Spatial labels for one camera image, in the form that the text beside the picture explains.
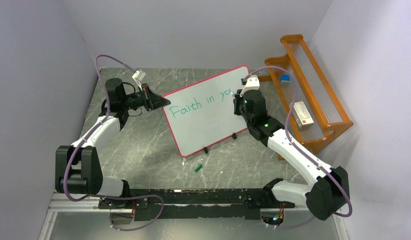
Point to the white red box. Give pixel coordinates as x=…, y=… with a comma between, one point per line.
x=302, y=116

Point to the blue eraser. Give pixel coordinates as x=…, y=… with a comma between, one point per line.
x=285, y=78

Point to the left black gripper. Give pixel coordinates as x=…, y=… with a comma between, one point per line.
x=152, y=101

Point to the green marker cap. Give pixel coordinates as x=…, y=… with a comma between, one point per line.
x=198, y=167

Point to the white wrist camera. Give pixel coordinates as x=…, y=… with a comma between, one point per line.
x=249, y=84
x=138, y=77

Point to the pink-framed whiteboard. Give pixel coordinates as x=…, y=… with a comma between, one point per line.
x=202, y=114

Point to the orange wooden tiered rack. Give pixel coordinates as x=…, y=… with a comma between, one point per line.
x=313, y=88

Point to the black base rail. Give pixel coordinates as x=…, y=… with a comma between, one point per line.
x=246, y=203

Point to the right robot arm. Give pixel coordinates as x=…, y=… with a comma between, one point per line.
x=326, y=189

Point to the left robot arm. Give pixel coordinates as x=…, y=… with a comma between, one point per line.
x=77, y=166

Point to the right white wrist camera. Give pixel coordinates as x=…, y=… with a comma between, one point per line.
x=249, y=84

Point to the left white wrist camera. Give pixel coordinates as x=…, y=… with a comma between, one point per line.
x=138, y=77

